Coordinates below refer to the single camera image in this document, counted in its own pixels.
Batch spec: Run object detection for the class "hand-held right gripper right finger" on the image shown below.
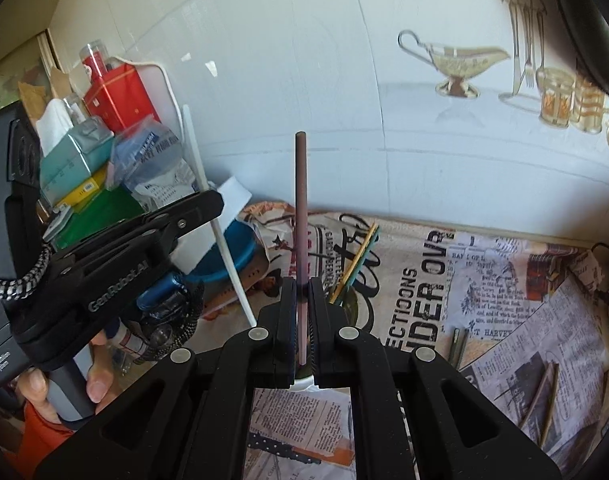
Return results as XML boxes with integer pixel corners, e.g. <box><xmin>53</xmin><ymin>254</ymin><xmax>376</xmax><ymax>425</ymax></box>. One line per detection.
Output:
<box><xmin>308</xmin><ymin>277</ymin><xmax>563</xmax><ymax>480</ymax></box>

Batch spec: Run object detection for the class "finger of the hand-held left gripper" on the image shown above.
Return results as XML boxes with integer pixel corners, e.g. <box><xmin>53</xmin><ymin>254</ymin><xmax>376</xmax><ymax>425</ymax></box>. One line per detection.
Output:
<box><xmin>48</xmin><ymin>189</ymin><xmax>225</xmax><ymax>272</ymax></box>
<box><xmin>133</xmin><ymin>271</ymin><xmax>196</xmax><ymax>327</ymax></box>

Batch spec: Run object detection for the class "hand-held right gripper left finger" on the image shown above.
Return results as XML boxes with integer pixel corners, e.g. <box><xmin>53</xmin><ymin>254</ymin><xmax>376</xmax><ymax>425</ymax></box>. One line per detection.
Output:
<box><xmin>34</xmin><ymin>277</ymin><xmax>298</xmax><ymax>480</ymax></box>

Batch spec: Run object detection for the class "white chopstick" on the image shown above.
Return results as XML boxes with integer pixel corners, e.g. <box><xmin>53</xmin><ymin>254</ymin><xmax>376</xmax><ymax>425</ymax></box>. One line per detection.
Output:
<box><xmin>183</xmin><ymin>105</ymin><xmax>258</xmax><ymax>327</ymax></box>

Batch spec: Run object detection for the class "bundle of coloured sticks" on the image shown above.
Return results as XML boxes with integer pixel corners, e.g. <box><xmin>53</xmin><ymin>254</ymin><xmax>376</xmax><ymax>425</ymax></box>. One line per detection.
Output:
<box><xmin>328</xmin><ymin>225</ymin><xmax>377</xmax><ymax>303</ymax></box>

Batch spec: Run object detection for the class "teal chopstick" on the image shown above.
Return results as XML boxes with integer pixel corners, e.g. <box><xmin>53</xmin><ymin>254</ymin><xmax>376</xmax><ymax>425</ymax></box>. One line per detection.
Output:
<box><xmin>338</xmin><ymin>230</ymin><xmax>381</xmax><ymax>307</ymax></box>

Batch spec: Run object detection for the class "reddish brown chopstick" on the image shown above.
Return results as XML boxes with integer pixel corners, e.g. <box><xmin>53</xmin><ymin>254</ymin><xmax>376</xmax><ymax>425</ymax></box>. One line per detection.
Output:
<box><xmin>294</xmin><ymin>131</ymin><xmax>309</xmax><ymax>367</ymax></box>

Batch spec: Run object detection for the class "person's left forearm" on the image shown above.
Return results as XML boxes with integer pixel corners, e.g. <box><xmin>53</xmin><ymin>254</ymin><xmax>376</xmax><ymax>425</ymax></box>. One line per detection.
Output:
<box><xmin>22</xmin><ymin>402</ymin><xmax>94</xmax><ymax>462</ymax></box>

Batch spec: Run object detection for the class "person's left hand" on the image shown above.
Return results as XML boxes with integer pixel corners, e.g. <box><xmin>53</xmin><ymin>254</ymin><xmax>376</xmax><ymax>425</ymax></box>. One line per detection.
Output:
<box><xmin>17</xmin><ymin>331</ymin><xmax>119</xmax><ymax>432</ymax></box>

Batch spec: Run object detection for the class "white bottle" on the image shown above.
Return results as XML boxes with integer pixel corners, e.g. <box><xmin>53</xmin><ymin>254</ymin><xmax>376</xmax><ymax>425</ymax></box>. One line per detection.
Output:
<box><xmin>104</xmin><ymin>320</ymin><xmax>151</xmax><ymax>367</ymax></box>

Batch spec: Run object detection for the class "blue and white plastic bag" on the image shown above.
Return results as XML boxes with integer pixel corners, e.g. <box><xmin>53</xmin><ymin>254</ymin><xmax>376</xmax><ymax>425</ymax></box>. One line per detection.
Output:
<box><xmin>112</xmin><ymin>115</ymin><xmax>211</xmax><ymax>202</ymax></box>

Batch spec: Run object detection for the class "blue bowl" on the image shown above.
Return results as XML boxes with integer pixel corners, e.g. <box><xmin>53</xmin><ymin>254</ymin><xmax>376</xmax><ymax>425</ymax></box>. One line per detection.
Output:
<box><xmin>187</xmin><ymin>220</ymin><xmax>266</xmax><ymax>287</ymax></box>

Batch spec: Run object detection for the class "green container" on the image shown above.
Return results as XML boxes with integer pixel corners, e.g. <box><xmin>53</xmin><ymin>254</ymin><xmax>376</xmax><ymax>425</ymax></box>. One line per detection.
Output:
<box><xmin>44</xmin><ymin>190</ymin><xmax>158</xmax><ymax>252</ymax></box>

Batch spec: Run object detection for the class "small white tin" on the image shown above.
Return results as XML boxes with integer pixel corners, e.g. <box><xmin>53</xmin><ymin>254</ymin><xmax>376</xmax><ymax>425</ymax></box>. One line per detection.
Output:
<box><xmin>43</xmin><ymin>207</ymin><xmax>74</xmax><ymax>239</ymax></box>

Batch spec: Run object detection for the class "yellow flat box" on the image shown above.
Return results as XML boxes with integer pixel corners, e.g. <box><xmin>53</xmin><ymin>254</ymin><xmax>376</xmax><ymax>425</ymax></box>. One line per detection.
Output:
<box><xmin>54</xmin><ymin>167</ymin><xmax>108</xmax><ymax>209</ymax></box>

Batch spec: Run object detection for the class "teal tissue box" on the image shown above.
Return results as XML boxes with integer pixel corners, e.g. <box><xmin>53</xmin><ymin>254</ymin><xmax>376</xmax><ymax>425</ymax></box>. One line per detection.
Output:
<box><xmin>34</xmin><ymin>99</ymin><xmax>116</xmax><ymax>207</ymax></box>

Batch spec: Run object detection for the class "red tin box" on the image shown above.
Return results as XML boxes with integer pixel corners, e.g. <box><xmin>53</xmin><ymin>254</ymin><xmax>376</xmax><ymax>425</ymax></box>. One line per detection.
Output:
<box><xmin>84</xmin><ymin>62</ymin><xmax>163</xmax><ymax>136</ymax></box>

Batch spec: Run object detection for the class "red jar with clear lid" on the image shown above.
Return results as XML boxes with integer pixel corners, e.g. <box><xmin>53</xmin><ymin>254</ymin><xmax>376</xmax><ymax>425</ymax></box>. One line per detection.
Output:
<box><xmin>79</xmin><ymin>42</ymin><xmax>111</xmax><ymax>87</ymax></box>

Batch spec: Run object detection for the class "newspaper print tablecloth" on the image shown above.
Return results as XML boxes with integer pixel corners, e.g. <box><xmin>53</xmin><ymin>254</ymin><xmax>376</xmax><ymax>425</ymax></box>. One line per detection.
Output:
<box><xmin>194</xmin><ymin>200</ymin><xmax>609</xmax><ymax>480</ymax></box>

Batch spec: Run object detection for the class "light wooden chopstick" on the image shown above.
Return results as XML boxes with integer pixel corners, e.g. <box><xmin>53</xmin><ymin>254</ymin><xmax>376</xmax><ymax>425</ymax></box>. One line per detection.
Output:
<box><xmin>517</xmin><ymin>361</ymin><xmax>556</xmax><ymax>430</ymax></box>
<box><xmin>537</xmin><ymin>364</ymin><xmax>561</xmax><ymax>447</ymax></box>

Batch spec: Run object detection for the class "braided black and white cable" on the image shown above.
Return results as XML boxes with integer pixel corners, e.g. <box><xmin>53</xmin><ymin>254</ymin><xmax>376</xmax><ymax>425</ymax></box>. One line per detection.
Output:
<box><xmin>0</xmin><ymin>247</ymin><xmax>206</xmax><ymax>363</ymax></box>

